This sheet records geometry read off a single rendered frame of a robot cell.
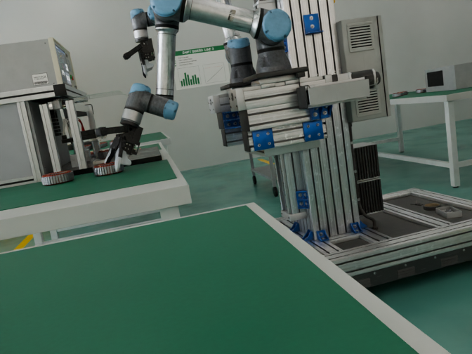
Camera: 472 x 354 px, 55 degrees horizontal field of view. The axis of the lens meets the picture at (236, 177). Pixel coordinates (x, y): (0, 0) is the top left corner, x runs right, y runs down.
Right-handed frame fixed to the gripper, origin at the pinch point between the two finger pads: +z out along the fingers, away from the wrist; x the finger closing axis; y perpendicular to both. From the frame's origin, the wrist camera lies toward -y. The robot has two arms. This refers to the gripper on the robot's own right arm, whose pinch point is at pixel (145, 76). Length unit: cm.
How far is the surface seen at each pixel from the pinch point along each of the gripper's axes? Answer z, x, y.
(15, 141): 23, -62, -58
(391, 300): 115, -90, 81
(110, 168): 38, -87, -23
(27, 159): 30, -63, -55
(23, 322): 40, -210, -28
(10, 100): 7, -64, -56
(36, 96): 7, -64, -46
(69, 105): 12, -62, -35
